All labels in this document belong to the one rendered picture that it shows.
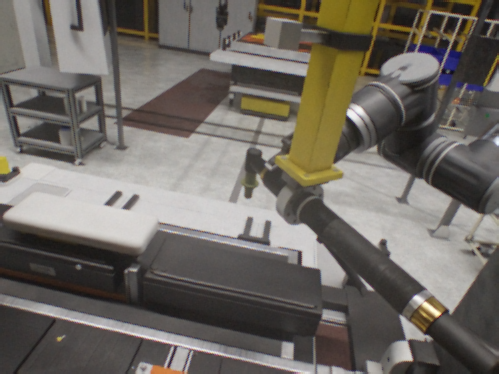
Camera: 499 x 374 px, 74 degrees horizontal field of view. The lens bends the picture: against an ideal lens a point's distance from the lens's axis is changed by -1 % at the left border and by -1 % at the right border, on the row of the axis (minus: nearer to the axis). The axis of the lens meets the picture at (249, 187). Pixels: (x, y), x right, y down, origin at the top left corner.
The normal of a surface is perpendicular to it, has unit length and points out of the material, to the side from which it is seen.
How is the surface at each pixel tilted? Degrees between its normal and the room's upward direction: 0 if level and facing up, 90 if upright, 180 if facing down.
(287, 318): 90
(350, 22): 90
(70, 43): 90
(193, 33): 90
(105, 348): 0
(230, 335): 0
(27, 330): 0
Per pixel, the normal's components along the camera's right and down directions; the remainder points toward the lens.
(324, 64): -0.86, 0.16
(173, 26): -0.15, 0.50
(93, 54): 0.28, 0.53
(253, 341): 0.13, -0.85
